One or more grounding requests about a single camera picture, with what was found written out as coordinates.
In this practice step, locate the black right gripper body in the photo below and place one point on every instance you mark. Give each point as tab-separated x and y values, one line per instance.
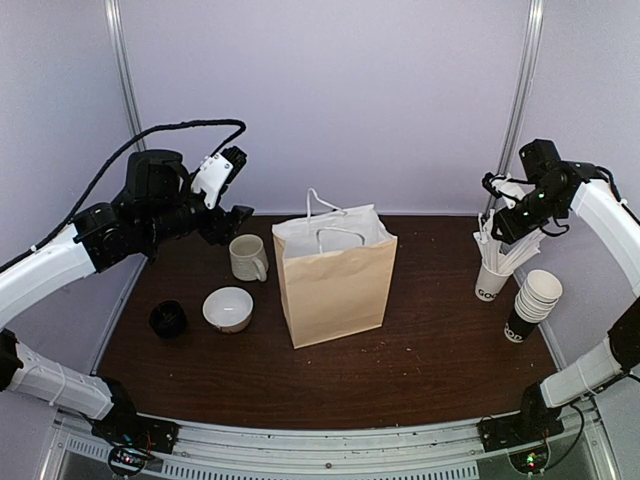
520	227

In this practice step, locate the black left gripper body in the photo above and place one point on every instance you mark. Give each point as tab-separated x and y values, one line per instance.
219	229

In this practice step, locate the brown paper bag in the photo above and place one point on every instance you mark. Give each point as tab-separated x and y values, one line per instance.
335	266

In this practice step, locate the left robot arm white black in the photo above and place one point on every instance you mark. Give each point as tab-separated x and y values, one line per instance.
160	201

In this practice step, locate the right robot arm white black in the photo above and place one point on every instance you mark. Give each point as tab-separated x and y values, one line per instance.
594	255

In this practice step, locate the wrapped white straws bundle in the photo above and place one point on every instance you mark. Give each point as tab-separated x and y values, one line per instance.
497	260

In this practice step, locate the white ceramic mug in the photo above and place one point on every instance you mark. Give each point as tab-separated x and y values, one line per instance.
248	258

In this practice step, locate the white cup holding straws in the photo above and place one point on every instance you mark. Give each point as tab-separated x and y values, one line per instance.
489	283

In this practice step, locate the stack of paper cups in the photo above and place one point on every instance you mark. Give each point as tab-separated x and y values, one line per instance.
537	297

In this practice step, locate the white ceramic bowl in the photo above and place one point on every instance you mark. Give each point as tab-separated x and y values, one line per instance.
229	309

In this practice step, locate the stack of black lids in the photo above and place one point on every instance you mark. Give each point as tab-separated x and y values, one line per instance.
168	319

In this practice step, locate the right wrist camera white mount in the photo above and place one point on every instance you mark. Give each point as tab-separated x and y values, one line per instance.
503	187

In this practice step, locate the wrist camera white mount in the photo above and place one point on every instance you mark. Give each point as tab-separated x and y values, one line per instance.
503	187
215	174

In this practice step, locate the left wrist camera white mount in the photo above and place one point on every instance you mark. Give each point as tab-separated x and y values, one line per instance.
215	174

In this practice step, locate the right aluminium frame post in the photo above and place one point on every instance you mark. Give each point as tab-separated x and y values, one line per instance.
527	68

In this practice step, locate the aluminium frame post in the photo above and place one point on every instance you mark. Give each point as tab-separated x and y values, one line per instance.
118	42
527	68

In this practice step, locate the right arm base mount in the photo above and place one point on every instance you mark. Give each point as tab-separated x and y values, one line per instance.
498	433

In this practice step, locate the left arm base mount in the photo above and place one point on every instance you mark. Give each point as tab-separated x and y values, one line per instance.
145	434

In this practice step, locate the aluminium front rail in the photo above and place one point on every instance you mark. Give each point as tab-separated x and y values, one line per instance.
451	450

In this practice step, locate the left aluminium frame post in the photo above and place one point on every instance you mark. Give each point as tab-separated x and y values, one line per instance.
118	42

